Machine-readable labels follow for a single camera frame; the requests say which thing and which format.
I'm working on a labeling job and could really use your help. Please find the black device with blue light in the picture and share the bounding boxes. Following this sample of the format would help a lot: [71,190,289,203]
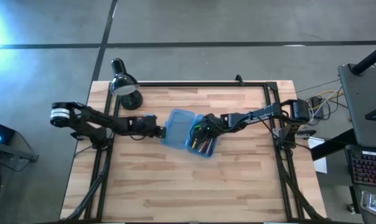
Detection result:
[0,119,16,146]

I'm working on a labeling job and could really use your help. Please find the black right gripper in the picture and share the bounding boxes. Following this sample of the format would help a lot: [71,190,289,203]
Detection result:
[192,113,228,142]

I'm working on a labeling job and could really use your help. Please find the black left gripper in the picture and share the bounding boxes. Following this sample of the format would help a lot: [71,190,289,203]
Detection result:
[131,114,167,139]

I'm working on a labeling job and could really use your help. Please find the blue translucent box lid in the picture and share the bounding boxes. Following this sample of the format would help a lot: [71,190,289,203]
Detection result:
[160,108,197,151]

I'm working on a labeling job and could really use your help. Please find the black cart base beam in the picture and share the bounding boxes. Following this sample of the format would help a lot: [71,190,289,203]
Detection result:
[311,129,357,162]

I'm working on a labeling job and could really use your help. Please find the black power box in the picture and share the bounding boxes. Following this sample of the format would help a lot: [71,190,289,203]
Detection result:
[306,96,326,119]

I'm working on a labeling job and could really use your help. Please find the black metal table frame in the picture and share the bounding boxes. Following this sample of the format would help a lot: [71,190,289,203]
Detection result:
[83,80,304,223]

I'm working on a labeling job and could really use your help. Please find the black desk lamp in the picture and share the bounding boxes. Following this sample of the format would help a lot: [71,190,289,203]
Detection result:
[109,57,144,111]

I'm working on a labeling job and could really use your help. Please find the black pole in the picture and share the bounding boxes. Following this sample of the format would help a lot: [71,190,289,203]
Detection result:
[350,42,376,76]

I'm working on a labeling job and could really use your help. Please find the yellow cable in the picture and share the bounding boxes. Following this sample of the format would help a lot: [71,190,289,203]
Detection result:
[309,89,345,108]

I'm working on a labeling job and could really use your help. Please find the backlit black keyboard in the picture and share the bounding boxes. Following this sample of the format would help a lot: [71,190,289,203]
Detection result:
[344,144,376,189]

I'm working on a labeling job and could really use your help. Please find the white paper sheet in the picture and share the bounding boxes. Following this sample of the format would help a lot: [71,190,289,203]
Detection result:
[306,136,328,174]

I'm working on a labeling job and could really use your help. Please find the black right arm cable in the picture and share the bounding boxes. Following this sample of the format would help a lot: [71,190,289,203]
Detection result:
[189,113,290,147]

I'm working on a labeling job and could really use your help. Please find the black cable bundle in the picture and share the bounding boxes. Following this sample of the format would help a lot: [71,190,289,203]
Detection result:
[63,149,111,222]
[276,161,326,222]

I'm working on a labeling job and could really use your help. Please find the smartphone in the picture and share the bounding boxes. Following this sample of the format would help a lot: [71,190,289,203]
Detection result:
[360,190,376,219]

